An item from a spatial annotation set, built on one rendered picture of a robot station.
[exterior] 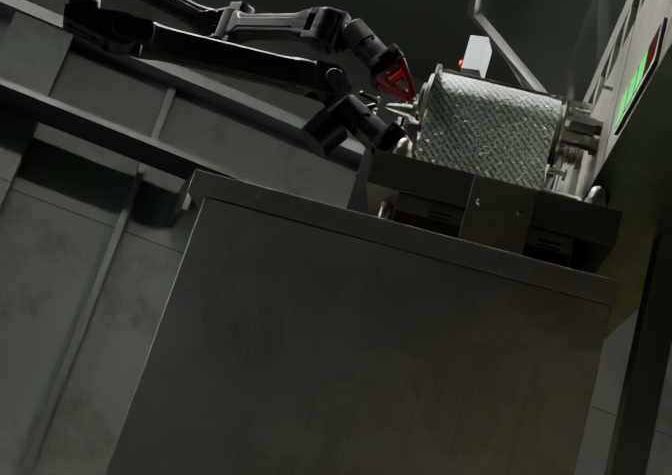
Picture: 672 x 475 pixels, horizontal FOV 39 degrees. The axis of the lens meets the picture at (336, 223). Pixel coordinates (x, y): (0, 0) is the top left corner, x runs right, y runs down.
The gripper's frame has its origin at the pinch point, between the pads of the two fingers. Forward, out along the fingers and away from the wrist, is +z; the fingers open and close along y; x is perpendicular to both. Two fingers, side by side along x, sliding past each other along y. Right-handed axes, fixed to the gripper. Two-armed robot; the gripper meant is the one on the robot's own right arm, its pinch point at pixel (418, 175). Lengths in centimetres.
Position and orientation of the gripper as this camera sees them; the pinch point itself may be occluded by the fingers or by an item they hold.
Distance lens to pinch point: 173.4
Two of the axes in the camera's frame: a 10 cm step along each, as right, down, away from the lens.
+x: 7.2, -6.7, 1.7
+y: -0.6, -3.1, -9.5
